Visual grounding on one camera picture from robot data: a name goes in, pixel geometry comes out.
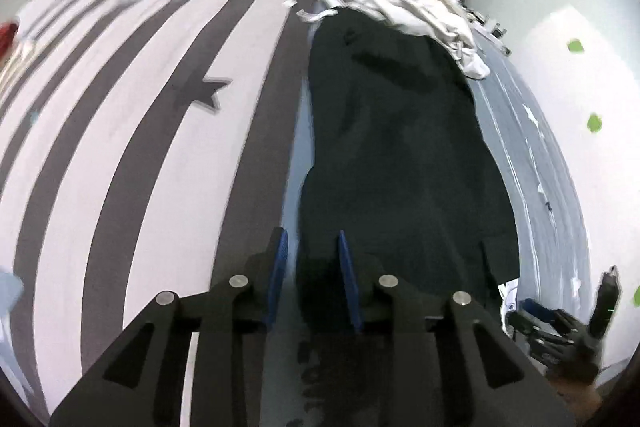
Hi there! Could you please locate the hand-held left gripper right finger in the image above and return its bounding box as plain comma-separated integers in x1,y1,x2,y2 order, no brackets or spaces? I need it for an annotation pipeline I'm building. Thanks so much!
338,230,577,427

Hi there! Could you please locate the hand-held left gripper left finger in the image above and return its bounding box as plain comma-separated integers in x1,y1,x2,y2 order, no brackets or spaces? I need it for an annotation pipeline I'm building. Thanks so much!
49,227,290,427

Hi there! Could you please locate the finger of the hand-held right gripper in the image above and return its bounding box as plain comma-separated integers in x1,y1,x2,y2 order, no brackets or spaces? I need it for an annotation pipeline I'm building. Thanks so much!
592,266,621,338
510,299,556,333

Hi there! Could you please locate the black pants white stripe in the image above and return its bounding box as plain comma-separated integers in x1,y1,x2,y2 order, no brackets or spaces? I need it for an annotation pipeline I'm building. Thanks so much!
295,7,522,338

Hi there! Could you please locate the white long-sleeve top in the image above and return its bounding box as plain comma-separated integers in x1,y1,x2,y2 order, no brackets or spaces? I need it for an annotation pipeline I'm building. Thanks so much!
297,0,491,80

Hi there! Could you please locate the person's right forearm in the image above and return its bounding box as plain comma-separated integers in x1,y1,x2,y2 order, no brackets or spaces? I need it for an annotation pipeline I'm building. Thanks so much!
547,377,603,418

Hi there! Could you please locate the striped bed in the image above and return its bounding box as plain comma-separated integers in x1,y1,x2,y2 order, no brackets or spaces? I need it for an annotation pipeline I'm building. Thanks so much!
0,0,601,427

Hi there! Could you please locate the white headboard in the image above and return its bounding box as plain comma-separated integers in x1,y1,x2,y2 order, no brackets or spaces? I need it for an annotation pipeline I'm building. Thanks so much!
515,4,640,373

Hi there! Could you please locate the red cloth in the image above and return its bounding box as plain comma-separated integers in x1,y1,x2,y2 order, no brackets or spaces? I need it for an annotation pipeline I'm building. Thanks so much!
0,21,20,58

